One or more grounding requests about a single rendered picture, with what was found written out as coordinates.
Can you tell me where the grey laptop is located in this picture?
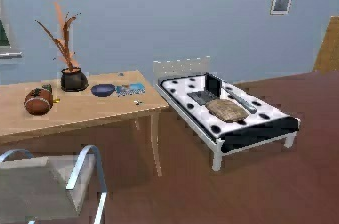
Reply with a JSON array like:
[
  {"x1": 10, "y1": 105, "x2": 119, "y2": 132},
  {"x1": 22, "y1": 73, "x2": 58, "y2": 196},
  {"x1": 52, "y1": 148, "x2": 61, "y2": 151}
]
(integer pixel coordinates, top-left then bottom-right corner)
[{"x1": 186, "y1": 73, "x2": 223, "y2": 106}]

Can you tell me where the tan woven pillow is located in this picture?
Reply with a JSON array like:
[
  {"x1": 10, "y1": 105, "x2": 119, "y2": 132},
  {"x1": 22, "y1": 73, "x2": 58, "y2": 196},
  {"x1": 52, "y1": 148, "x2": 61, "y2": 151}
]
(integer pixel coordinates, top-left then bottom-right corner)
[{"x1": 205, "y1": 98, "x2": 251, "y2": 123}]

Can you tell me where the blue bowl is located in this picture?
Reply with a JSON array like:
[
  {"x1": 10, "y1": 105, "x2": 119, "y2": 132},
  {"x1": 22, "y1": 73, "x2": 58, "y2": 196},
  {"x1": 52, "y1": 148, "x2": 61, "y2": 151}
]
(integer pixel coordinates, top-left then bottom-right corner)
[{"x1": 90, "y1": 83, "x2": 116, "y2": 98}]

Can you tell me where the light wooden table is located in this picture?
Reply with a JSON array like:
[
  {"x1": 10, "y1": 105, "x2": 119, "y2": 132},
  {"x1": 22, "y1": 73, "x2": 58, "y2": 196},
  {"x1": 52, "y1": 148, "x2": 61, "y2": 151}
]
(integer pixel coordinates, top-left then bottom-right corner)
[{"x1": 0, "y1": 69, "x2": 171, "y2": 178}]

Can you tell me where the white bed with black spots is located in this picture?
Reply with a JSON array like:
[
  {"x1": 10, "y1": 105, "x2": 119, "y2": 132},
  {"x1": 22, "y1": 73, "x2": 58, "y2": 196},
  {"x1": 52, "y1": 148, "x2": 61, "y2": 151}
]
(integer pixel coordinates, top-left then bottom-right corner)
[{"x1": 152, "y1": 55, "x2": 301, "y2": 173}]

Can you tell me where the orange plant in black pot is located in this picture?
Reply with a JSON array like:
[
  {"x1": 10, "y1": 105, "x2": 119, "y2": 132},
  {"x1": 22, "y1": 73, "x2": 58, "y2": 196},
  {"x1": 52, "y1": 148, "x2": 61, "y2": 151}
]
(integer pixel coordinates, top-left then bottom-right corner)
[{"x1": 34, "y1": 1, "x2": 90, "y2": 93}]

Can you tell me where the tall wooden cupboard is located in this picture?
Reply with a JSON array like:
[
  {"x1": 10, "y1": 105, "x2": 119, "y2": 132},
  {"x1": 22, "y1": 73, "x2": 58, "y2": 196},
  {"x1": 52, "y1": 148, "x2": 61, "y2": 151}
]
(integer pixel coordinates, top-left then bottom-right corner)
[{"x1": 312, "y1": 15, "x2": 339, "y2": 75}]

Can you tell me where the white framed wall picture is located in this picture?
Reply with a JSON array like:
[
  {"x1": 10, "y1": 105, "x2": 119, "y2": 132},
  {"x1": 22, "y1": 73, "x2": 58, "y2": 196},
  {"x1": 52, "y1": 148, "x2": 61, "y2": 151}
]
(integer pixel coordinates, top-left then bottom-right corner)
[{"x1": 270, "y1": 0, "x2": 293, "y2": 16}]

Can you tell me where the grey metal frame chair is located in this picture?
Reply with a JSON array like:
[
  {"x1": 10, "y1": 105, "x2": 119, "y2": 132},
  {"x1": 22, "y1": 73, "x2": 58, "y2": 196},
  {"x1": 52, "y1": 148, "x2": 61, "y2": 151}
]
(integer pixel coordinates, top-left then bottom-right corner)
[{"x1": 0, "y1": 144, "x2": 109, "y2": 224}]

